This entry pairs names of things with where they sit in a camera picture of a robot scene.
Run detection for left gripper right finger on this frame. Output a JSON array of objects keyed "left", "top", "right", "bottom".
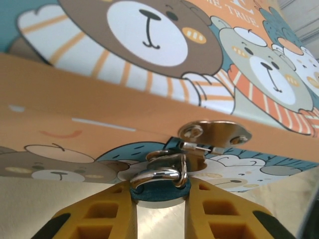
[{"left": 183, "top": 178, "right": 299, "bottom": 239}]

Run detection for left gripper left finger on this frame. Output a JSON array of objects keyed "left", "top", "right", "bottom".
[{"left": 32, "top": 181, "right": 138, "bottom": 239}]

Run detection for silver metal ring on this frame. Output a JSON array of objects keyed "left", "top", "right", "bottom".
[{"left": 130, "top": 168, "right": 192, "bottom": 239}]

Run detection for orange bear print tin box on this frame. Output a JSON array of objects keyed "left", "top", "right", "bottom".
[{"left": 0, "top": 0, "right": 319, "bottom": 194}]

